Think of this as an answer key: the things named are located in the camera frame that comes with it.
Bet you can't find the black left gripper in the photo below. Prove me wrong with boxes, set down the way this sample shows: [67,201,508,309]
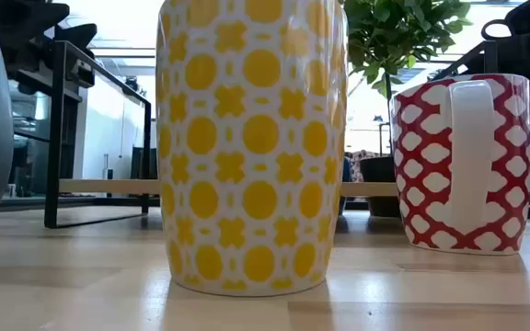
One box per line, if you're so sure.
[0,0,71,86]

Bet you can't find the wooden shelf rack black frame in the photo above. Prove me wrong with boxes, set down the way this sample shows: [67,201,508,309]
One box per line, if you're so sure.
[43,40,499,230]

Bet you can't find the yellow white patterned mug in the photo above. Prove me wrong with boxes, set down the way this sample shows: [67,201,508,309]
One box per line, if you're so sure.
[156,0,349,298]

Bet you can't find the potted green plant black pot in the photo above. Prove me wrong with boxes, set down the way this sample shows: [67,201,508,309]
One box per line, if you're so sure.
[340,0,474,218]

